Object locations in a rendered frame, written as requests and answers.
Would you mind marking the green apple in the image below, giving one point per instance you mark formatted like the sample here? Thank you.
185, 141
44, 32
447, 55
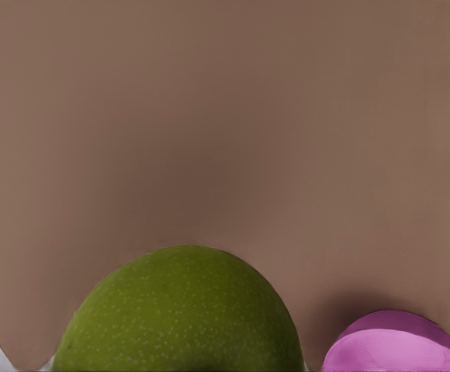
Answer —
178, 310

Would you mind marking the pink bowl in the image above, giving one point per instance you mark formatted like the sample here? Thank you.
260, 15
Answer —
388, 345

